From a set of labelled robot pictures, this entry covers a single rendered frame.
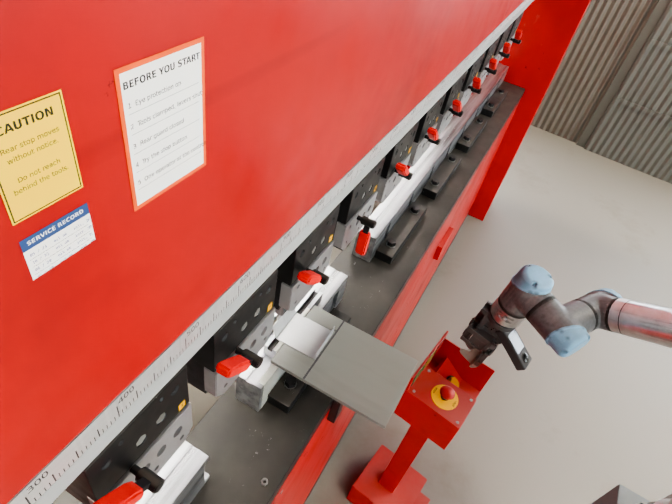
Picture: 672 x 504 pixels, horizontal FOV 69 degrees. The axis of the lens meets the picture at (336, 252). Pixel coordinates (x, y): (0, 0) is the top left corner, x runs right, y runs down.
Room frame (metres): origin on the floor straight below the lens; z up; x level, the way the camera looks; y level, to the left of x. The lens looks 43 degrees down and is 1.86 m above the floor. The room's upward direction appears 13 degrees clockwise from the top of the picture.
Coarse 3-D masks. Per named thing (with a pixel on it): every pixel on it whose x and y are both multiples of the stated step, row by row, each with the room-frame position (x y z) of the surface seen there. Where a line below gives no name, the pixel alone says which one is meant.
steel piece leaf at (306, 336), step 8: (296, 320) 0.68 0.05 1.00; (304, 320) 0.68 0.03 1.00; (288, 328) 0.65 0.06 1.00; (296, 328) 0.66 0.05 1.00; (304, 328) 0.66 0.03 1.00; (312, 328) 0.67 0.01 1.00; (320, 328) 0.67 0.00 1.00; (280, 336) 0.63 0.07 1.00; (288, 336) 0.63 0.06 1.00; (296, 336) 0.64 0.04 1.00; (304, 336) 0.64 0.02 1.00; (312, 336) 0.65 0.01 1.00; (320, 336) 0.65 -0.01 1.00; (328, 336) 0.64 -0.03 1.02; (288, 344) 0.61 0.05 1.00; (296, 344) 0.62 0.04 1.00; (304, 344) 0.62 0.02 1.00; (312, 344) 0.63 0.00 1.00; (320, 344) 0.63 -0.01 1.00; (304, 352) 0.60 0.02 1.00; (312, 352) 0.61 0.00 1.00
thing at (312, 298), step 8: (312, 288) 0.78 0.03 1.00; (312, 296) 0.77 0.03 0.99; (320, 296) 0.77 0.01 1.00; (304, 304) 0.74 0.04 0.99; (312, 304) 0.74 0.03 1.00; (296, 312) 0.71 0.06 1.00; (272, 336) 0.62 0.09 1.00; (272, 344) 0.61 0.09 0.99; (264, 352) 0.60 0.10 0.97; (272, 352) 0.59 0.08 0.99
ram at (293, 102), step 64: (0, 0) 0.22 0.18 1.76; (64, 0) 0.25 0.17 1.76; (128, 0) 0.29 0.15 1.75; (192, 0) 0.34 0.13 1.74; (256, 0) 0.42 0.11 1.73; (320, 0) 0.52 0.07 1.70; (384, 0) 0.69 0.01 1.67; (448, 0) 1.00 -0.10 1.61; (512, 0) 1.79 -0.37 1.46; (0, 64) 0.21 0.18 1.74; (64, 64) 0.24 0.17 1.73; (128, 64) 0.29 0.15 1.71; (256, 64) 0.42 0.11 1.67; (320, 64) 0.54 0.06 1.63; (384, 64) 0.75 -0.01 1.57; (448, 64) 1.18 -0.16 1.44; (256, 128) 0.43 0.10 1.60; (320, 128) 0.57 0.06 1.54; (384, 128) 0.83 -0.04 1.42; (128, 192) 0.27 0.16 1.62; (192, 192) 0.34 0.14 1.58; (256, 192) 0.43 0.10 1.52; (320, 192) 0.60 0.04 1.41; (0, 256) 0.18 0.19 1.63; (128, 256) 0.26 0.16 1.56; (192, 256) 0.33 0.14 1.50; (256, 256) 0.44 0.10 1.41; (0, 320) 0.17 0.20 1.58; (64, 320) 0.20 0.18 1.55; (128, 320) 0.25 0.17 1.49; (192, 320) 0.33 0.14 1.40; (0, 384) 0.15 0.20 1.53; (64, 384) 0.19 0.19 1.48; (128, 384) 0.24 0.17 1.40; (0, 448) 0.13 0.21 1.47; (64, 448) 0.17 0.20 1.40
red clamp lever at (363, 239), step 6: (360, 216) 0.79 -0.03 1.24; (360, 222) 0.78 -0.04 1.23; (366, 222) 0.77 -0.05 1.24; (372, 222) 0.77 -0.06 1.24; (366, 228) 0.78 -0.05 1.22; (372, 228) 0.77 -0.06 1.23; (360, 234) 0.77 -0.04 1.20; (366, 234) 0.77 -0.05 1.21; (360, 240) 0.77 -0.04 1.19; (366, 240) 0.77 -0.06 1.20; (360, 246) 0.77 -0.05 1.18; (366, 246) 0.77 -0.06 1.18; (360, 252) 0.77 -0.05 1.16
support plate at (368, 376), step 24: (312, 312) 0.71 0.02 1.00; (336, 336) 0.66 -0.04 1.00; (360, 336) 0.68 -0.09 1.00; (288, 360) 0.58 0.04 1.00; (312, 360) 0.59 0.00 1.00; (336, 360) 0.60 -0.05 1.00; (360, 360) 0.62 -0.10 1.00; (384, 360) 0.63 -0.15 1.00; (408, 360) 0.64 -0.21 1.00; (312, 384) 0.53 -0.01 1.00; (336, 384) 0.55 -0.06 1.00; (360, 384) 0.56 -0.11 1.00; (384, 384) 0.57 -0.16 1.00; (360, 408) 0.51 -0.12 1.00; (384, 408) 0.52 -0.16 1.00
